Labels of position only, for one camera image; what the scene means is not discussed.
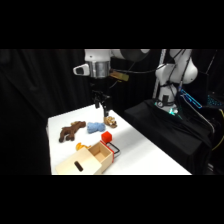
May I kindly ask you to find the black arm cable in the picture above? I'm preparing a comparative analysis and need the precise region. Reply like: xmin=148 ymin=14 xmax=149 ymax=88
xmin=113 ymin=49 xmax=188 ymax=101

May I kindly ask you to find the black covered robot stand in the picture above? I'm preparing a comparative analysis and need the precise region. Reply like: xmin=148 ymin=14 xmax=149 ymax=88
xmin=123 ymin=99 xmax=214 ymax=176

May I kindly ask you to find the orange small toy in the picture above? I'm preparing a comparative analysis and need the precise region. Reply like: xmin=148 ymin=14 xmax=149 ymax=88
xmin=75 ymin=142 xmax=92 ymax=152

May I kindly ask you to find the brown plush moose toy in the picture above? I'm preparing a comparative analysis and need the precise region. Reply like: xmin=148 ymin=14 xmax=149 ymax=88
xmin=58 ymin=120 xmax=87 ymax=144

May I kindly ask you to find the tan small plush toy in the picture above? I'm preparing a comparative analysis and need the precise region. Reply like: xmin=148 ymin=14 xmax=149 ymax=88
xmin=103 ymin=115 xmax=119 ymax=130

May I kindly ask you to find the wooden drawer with red front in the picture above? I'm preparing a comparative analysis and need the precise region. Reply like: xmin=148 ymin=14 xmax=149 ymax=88
xmin=87 ymin=140 xmax=122 ymax=165

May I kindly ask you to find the blue lit device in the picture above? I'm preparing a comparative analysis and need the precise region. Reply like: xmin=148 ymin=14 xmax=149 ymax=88
xmin=179 ymin=88 xmax=204 ymax=110

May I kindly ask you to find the brass coloured wrist bracket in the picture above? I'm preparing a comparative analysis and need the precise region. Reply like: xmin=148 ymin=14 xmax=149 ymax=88
xmin=109 ymin=69 xmax=130 ymax=82

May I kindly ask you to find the red cube block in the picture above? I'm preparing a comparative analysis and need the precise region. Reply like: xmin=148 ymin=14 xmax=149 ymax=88
xmin=101 ymin=130 xmax=114 ymax=144

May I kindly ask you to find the black curtain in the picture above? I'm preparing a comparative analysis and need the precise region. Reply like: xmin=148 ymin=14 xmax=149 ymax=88
xmin=0 ymin=49 xmax=224 ymax=176

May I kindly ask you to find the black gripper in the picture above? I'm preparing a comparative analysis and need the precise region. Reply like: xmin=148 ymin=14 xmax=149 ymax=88
xmin=90 ymin=77 xmax=113 ymax=118

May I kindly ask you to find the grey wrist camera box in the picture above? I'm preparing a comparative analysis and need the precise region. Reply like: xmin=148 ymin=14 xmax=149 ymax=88
xmin=72 ymin=63 xmax=91 ymax=77

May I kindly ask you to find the light wooden drawer case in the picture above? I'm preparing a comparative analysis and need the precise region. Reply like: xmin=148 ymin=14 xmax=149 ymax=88
xmin=54 ymin=145 xmax=108 ymax=176

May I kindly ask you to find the yellow cable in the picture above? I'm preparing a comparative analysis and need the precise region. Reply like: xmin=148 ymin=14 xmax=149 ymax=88
xmin=211 ymin=108 xmax=224 ymax=153

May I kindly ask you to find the blue crumpled cloth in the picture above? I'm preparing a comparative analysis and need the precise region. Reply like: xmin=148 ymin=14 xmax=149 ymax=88
xmin=86 ymin=121 xmax=106 ymax=135

